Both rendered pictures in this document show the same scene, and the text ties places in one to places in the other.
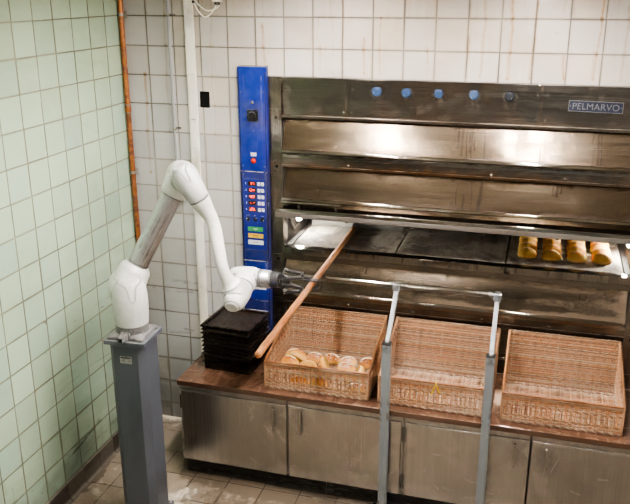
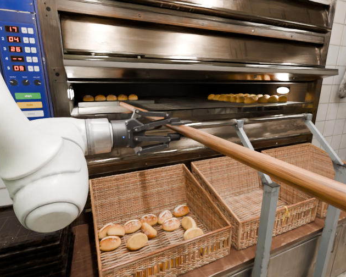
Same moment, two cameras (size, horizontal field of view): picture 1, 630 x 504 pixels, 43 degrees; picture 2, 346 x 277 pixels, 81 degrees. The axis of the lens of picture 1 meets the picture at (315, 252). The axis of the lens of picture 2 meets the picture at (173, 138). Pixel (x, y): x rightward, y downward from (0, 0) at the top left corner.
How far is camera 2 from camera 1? 3.35 m
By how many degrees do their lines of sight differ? 38
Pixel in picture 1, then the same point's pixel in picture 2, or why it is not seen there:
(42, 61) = not seen: outside the picture
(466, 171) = (238, 27)
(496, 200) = (256, 53)
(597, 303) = (297, 122)
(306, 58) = not seen: outside the picture
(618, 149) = (315, 15)
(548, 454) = not seen: outside the picture
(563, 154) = (293, 15)
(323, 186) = (113, 39)
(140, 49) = not seen: outside the picture
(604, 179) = (308, 37)
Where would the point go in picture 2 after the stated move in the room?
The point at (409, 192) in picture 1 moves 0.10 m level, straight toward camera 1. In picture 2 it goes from (197, 46) to (209, 43)
